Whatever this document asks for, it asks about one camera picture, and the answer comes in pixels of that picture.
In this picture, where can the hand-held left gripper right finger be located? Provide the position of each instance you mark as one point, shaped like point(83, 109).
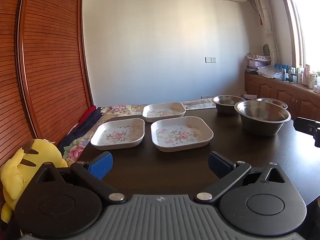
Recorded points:
point(220, 165)

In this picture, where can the wooden cabinet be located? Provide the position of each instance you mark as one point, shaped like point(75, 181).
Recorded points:
point(275, 92)

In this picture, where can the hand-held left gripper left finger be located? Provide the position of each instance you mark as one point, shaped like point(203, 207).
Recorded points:
point(101, 165)

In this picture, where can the white cardboard box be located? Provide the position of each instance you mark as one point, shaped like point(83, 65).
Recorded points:
point(251, 97)

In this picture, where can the dark flat boxes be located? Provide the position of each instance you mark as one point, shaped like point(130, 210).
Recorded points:
point(252, 70)

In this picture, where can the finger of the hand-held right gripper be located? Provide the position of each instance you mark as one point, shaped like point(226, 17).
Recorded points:
point(303, 125)

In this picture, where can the white wall socket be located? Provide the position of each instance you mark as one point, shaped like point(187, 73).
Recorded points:
point(210, 59)

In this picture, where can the yellow plush toy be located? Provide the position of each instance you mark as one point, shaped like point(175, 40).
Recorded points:
point(15, 172)

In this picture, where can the row of toiletry bottles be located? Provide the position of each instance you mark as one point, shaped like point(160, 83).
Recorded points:
point(300, 73)

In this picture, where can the white floral square plate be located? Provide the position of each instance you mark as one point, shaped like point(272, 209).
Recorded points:
point(163, 112)
point(181, 136)
point(117, 136)

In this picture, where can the dark blue cloth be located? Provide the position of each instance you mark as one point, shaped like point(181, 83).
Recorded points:
point(85, 127)

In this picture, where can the wooden louvred wardrobe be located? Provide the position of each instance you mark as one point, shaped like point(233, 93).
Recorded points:
point(50, 67)

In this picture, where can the wooden framed window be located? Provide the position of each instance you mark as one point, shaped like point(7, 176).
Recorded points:
point(308, 35)

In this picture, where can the lilac box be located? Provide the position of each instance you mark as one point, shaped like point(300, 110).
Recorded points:
point(260, 63)

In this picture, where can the patterned beige curtain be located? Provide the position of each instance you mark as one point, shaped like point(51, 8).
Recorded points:
point(265, 17)

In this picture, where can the floral bed sheet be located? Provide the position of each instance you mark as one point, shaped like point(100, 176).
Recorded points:
point(120, 110)

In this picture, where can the dark woven fan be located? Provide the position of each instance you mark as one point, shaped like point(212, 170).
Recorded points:
point(266, 50)

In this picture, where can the folded floral cloth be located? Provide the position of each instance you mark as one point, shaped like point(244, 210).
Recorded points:
point(258, 56)

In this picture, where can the red cloth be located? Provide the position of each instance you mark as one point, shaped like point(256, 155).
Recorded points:
point(87, 115)

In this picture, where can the clear plastic bag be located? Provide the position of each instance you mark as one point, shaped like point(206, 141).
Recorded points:
point(270, 72)

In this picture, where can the large stainless steel bowl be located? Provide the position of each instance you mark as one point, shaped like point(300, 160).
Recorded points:
point(262, 122)

